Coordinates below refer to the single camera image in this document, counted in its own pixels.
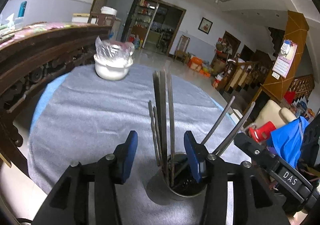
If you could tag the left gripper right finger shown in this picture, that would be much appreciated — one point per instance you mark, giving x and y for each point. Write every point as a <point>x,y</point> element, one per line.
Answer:
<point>254,203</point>

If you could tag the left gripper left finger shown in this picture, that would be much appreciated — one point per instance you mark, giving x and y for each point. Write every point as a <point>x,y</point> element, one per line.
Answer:
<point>68,201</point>

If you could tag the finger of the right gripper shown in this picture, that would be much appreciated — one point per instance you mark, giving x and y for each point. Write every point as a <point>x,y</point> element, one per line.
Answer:
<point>258,153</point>

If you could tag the red plastic chair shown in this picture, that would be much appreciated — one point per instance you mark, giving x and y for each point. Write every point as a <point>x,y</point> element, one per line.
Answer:
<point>262,133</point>

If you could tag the dark chopstick bundle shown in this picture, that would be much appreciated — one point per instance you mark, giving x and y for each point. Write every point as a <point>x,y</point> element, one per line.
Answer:
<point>172,127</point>
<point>157,135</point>
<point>154,137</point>
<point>220,118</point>
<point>156,86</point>

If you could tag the dark metal utensil cup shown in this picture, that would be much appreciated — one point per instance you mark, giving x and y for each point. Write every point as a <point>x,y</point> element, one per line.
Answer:
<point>183,187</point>

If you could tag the grey table cloth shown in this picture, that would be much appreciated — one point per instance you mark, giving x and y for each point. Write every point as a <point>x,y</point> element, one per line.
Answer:
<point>82,117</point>

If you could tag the orange boxes on floor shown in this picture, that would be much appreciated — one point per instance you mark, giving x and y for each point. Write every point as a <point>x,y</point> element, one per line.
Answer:
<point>197,65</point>

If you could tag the dark chopstick bundle leftmost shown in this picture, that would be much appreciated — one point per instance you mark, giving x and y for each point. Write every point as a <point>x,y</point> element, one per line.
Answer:
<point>156,86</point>

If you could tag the white bowl with plastic bag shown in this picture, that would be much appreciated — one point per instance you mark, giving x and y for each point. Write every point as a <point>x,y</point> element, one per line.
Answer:
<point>113,58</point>

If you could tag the carved dark wooden table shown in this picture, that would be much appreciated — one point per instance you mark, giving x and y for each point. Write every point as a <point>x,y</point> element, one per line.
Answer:
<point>34,57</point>

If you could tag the blue thermos bottle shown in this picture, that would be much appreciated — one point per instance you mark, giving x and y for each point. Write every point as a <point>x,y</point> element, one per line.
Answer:
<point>22,8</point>

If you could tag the grey refrigerator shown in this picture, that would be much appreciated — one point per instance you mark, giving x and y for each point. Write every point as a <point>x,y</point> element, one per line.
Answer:
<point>123,8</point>

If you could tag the pink wall calendar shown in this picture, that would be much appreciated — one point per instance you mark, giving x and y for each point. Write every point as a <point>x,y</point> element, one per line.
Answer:
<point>284,60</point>

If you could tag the wooden chair by wall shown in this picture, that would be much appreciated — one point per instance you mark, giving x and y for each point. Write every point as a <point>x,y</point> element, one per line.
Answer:
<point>181,49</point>

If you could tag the framed wall picture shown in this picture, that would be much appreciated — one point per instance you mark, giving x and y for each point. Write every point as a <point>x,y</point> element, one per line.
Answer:
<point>205,25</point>

